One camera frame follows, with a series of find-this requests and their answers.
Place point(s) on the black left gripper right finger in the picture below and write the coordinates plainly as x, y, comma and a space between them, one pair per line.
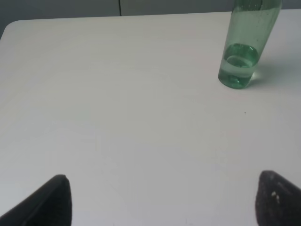
278, 201

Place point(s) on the green transparent plastic bottle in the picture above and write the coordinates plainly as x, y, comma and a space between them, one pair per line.
250, 26

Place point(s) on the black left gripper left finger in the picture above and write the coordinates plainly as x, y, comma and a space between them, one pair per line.
50, 205

